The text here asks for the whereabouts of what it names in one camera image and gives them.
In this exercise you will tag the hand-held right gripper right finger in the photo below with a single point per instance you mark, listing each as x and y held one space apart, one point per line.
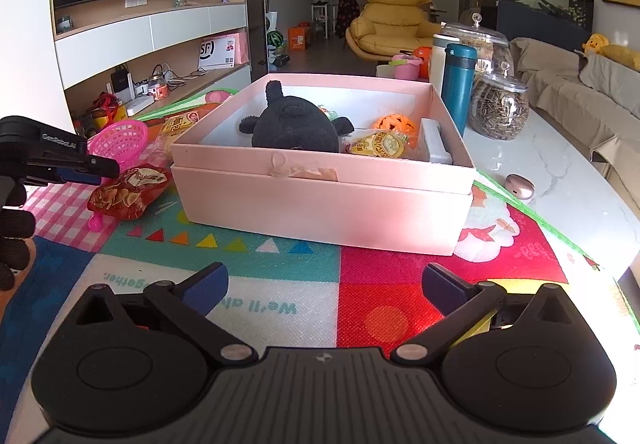
445 291

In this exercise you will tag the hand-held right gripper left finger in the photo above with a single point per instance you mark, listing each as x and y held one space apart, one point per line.
207 289

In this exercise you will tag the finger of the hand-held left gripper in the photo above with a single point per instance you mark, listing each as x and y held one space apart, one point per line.
102 167
65 178

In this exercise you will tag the pink toy basket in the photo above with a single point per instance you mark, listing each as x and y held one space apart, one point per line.
122 139

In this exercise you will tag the red snack packet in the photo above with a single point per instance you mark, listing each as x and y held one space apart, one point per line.
125 196

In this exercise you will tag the pink cardboard box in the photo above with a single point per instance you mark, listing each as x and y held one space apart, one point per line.
325 209

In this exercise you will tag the white rectangular box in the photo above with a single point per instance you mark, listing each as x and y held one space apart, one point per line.
435 144

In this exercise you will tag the packaged bread bun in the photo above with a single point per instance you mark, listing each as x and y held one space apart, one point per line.
377 145

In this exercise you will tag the orange toy cup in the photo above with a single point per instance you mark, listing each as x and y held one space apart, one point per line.
395 123

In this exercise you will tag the black plush toy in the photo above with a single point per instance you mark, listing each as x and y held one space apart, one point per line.
295 124

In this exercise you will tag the person's left hand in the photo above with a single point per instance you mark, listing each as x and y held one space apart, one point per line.
15 224

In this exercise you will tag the red yellow toy truck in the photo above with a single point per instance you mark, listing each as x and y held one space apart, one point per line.
102 117

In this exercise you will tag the colourful play mat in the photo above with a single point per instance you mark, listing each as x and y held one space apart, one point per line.
390 284

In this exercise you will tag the orange snack packet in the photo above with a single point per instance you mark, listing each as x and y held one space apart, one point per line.
177 127

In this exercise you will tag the black router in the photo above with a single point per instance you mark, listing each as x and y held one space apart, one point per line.
121 82

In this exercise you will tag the pink earbud case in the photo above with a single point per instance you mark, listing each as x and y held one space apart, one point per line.
520 186

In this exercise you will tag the white printed envelope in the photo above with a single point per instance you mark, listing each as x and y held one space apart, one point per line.
215 55

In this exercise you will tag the white television cabinet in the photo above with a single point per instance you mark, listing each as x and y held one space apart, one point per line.
175 24

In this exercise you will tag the pink paper bag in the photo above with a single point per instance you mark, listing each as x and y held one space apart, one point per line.
241 47

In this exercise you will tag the glass jar with seeds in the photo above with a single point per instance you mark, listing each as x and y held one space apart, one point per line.
500 109

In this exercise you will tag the teal thermos bottle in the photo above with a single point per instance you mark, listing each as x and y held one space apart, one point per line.
457 89

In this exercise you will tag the watermelon ball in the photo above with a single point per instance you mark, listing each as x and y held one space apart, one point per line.
275 38

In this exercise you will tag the white stick vacuum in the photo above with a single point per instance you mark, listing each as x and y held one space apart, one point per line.
272 19

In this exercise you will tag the white bottle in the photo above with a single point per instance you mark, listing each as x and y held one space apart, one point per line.
437 64

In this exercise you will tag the pink plastic bowl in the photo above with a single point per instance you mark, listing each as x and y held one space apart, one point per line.
405 67

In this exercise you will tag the orange plastic toy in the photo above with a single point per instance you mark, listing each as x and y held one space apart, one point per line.
425 59

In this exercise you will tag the orange paper bag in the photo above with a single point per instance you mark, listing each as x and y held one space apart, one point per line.
299 38

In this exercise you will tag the beige covered sofa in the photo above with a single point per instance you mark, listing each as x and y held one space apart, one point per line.
565 89

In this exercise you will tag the large glass dome jar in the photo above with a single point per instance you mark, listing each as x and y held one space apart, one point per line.
485 44

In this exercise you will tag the white stool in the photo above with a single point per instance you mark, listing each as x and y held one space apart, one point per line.
321 14

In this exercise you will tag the yellow leather armchair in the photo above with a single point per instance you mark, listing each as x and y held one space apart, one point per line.
390 19

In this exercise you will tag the chair with dark cloth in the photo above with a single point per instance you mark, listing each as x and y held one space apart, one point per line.
346 14

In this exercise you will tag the yellow duck plush toy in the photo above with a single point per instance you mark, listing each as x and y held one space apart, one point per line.
610 52

